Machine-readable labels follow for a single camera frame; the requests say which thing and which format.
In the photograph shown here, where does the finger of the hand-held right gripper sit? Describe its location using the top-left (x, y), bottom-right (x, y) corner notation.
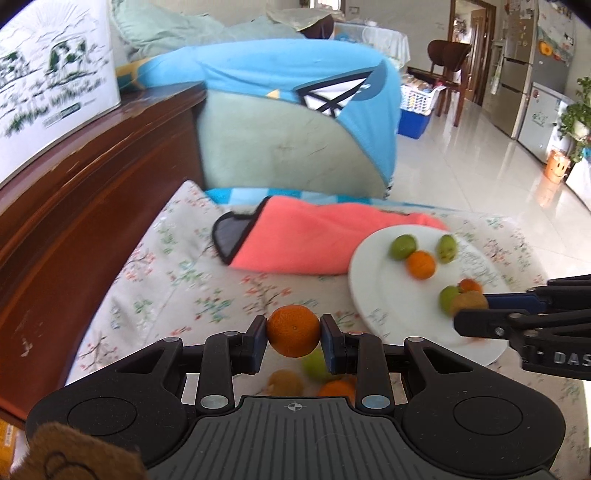
top-left (454, 302), bottom-right (591, 344)
top-left (485, 275), bottom-right (591, 309)

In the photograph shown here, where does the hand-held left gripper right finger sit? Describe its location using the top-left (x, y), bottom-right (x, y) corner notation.
top-left (321, 314), bottom-right (476, 413)

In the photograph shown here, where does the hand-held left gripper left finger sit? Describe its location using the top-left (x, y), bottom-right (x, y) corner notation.
top-left (115, 316), bottom-right (269, 413)

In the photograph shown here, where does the round green fruit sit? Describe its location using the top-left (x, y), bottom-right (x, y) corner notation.
top-left (302, 349), bottom-right (329, 381)
top-left (438, 285), bottom-right (461, 317)
top-left (389, 234), bottom-right (419, 260)

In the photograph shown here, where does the brown kiwi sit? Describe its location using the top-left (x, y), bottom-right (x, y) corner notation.
top-left (451, 291), bottom-right (489, 317)
top-left (269, 370), bottom-right (304, 397)

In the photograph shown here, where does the large orange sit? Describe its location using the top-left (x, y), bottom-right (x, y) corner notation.
top-left (266, 305), bottom-right (321, 358)

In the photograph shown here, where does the white plate with grey flowers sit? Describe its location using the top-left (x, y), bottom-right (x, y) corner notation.
top-left (348, 224), bottom-right (511, 366)

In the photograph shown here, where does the pointed green fruit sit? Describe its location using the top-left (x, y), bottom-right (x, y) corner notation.
top-left (437, 234), bottom-right (459, 264)

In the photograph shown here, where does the floral printed cloth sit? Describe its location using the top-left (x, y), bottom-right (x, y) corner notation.
top-left (65, 180), bottom-right (555, 416)

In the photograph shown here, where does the pink towel with black edge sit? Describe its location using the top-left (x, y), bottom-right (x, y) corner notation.
top-left (212, 196), bottom-right (450, 276)

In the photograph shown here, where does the orange smiley bucket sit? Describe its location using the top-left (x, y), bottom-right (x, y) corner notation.
top-left (544, 150), bottom-right (570, 184)

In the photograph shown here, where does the white chest freezer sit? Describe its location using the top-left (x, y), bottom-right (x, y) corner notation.
top-left (517, 82), bottom-right (574, 163)

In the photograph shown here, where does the green potted plant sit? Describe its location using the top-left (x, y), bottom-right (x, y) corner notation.
top-left (558, 76), bottom-right (591, 163)

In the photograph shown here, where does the blue storage bin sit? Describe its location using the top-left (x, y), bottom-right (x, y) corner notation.
top-left (398, 108), bottom-right (433, 139)

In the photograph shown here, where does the grey-green pillow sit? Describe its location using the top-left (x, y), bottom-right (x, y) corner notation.
top-left (196, 90), bottom-right (393, 200)

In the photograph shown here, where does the brown plush toy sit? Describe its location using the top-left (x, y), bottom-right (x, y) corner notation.
top-left (9, 421), bottom-right (149, 480)

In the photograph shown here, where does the dark wooden headboard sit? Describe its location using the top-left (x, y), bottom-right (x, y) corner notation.
top-left (0, 83), bottom-right (208, 418)

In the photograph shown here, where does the white plastic basket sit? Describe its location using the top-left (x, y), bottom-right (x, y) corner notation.
top-left (399, 83), bottom-right (443, 116)

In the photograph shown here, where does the silver refrigerator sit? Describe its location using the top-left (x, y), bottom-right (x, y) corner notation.
top-left (488, 0), bottom-right (542, 138)

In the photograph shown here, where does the dark wooden chair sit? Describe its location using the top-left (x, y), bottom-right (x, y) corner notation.
top-left (409, 39), bottom-right (475, 127)

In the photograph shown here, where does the wooden door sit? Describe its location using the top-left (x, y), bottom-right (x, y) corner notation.
top-left (450, 0), bottom-right (498, 106)

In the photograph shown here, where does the yellow box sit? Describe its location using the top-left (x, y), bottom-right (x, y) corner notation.
top-left (0, 418), bottom-right (25, 472)

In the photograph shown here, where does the blue printed quilt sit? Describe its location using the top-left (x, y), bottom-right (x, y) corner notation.
top-left (115, 39), bottom-right (400, 186)

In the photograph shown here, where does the white table cover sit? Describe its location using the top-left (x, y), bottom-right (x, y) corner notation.
top-left (334, 22), bottom-right (411, 71)

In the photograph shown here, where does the pale green blanket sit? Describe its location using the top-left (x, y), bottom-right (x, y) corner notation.
top-left (111, 0), bottom-right (334, 62)

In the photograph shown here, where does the white printed carton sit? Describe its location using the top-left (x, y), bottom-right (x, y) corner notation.
top-left (0, 0), bottom-right (122, 186)

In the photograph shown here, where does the wall poster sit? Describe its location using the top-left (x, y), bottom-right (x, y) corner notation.
top-left (537, 0), bottom-right (579, 62)

